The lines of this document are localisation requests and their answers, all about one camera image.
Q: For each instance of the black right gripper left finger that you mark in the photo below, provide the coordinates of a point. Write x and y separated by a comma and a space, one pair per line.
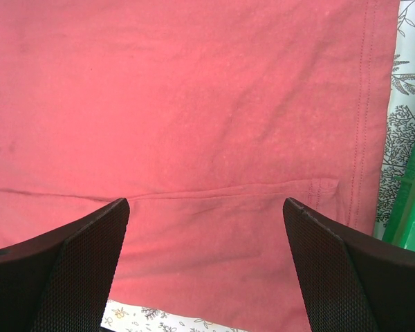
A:
61, 280

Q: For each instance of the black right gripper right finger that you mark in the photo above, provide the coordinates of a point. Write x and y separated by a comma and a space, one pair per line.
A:
349, 281

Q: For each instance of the dusty rose t shirt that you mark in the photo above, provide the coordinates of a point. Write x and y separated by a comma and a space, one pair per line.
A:
206, 116

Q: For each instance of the floral patterned table mat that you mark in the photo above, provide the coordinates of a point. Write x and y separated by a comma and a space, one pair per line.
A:
400, 116

